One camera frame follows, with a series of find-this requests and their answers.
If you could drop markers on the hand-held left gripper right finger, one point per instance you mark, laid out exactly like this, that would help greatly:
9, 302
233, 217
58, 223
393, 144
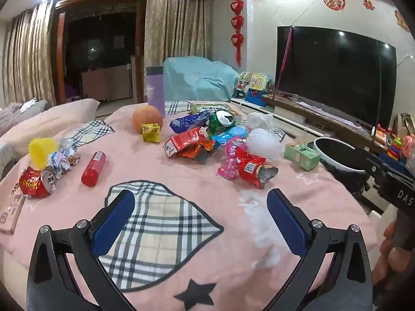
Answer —
288, 223

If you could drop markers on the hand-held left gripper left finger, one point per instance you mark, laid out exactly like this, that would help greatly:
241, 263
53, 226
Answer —
113, 223

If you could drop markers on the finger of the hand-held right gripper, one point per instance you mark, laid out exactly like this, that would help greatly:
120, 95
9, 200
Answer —
369, 159

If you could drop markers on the black trash bin white rim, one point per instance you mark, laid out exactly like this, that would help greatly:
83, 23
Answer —
337, 155

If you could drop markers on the small green box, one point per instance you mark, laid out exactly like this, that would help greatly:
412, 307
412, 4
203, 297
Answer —
301, 157

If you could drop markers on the pink packet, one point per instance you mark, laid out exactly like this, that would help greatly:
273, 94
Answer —
230, 163

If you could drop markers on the red white carton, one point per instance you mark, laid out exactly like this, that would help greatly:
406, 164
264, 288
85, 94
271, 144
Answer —
181, 142

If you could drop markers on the orange red wrapper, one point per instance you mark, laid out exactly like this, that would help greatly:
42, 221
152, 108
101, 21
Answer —
194, 151

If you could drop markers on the crushed green can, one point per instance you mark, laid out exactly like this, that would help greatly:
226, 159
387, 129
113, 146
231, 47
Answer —
222, 120

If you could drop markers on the blue snack bag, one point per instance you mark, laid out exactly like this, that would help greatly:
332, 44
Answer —
188, 121

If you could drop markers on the person's right hand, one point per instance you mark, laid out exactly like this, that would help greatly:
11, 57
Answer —
392, 259

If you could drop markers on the red toy telephone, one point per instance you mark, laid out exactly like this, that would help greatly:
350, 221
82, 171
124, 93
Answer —
382, 134

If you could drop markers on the colourful stacking rings toy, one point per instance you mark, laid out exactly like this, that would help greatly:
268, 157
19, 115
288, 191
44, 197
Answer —
402, 150

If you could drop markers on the red cylinder tube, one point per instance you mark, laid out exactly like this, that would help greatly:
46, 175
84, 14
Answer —
92, 170

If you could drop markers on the marble television stand top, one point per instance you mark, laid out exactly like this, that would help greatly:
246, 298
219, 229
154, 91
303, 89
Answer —
324, 116

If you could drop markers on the red snack bag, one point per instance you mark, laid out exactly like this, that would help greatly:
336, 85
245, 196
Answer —
249, 168

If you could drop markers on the crumpled foil wrapper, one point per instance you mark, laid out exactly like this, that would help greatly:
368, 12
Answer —
63, 160

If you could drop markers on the crushed red can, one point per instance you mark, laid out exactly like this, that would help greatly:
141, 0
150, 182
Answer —
32, 184

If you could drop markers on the black television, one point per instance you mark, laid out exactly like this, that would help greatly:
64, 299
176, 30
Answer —
334, 71

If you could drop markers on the yellow foil wrapper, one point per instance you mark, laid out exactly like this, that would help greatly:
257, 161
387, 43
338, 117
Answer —
151, 132

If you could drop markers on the yellow spiky ball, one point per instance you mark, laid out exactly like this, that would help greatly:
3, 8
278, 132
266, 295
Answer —
40, 152

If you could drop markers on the flat pink white box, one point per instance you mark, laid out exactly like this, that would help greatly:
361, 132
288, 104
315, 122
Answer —
11, 213

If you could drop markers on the light blue wrapper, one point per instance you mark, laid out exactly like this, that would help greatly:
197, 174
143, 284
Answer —
233, 133

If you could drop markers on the white plastic bag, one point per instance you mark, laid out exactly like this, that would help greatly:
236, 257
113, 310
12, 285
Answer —
259, 121

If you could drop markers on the red yellow apple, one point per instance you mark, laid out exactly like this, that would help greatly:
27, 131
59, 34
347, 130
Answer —
146, 115

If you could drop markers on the pink sofa cushion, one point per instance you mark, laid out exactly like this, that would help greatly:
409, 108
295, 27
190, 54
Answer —
58, 116

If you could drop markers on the thin pink stick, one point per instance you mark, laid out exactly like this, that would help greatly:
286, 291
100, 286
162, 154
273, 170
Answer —
285, 55

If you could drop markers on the yellow green toy phone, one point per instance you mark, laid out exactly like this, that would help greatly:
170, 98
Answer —
259, 81

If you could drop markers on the purple tumbler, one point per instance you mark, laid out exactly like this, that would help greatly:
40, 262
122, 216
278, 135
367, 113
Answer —
155, 90

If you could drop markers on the low cabinet behind door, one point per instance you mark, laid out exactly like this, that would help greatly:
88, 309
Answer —
107, 84

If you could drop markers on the ferris wheel toy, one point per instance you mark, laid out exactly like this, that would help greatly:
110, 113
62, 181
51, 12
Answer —
243, 84

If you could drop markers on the grey pillow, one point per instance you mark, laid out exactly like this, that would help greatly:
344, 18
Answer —
13, 116

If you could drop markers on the small red paper cutting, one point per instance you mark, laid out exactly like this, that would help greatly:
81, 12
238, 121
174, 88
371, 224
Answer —
368, 4

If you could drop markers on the round red paper cutting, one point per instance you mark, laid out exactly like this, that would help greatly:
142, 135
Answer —
334, 0

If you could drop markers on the teal cloth covered furniture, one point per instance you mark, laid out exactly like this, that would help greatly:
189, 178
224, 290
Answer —
201, 77

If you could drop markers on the beige patterned curtain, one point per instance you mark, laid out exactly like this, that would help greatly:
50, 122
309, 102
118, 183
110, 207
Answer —
29, 55
175, 26

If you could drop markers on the red hanging knot decoration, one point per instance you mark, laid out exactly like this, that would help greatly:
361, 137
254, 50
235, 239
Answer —
237, 22

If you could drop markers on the red gold wall decoration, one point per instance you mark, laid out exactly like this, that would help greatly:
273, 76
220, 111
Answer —
402, 21

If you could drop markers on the wooden sliding door frame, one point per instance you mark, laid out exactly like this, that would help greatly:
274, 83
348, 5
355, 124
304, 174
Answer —
56, 55

